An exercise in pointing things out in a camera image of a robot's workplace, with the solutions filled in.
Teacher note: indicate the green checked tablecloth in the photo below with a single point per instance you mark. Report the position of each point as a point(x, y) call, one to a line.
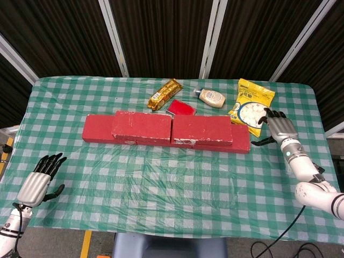
point(161, 188)

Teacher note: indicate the red brick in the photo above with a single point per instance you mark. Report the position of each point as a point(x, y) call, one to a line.
point(240, 139)
point(161, 143)
point(142, 125)
point(201, 129)
point(96, 129)

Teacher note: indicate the orange floor object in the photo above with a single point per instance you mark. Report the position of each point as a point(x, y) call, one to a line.
point(104, 256)

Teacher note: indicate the gold biscuit pack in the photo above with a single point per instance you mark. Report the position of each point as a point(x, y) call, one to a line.
point(164, 94)

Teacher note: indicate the yellow snack bag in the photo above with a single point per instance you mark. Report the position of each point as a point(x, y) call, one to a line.
point(252, 99)

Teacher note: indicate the mayonnaise squeeze bottle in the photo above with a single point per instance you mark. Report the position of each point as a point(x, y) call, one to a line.
point(212, 97)

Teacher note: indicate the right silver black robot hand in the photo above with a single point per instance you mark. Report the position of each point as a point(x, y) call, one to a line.
point(282, 127)

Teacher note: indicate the white partition post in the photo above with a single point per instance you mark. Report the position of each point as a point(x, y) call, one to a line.
point(212, 40)
point(303, 40)
point(115, 40)
point(16, 60)

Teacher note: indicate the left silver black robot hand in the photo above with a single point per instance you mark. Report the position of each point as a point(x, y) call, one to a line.
point(33, 188)

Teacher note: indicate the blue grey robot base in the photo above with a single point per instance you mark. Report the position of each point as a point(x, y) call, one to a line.
point(169, 247)

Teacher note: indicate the black metal stand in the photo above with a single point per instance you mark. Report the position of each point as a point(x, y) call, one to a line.
point(4, 147)

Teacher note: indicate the red plate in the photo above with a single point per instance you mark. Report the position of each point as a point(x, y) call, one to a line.
point(182, 107)

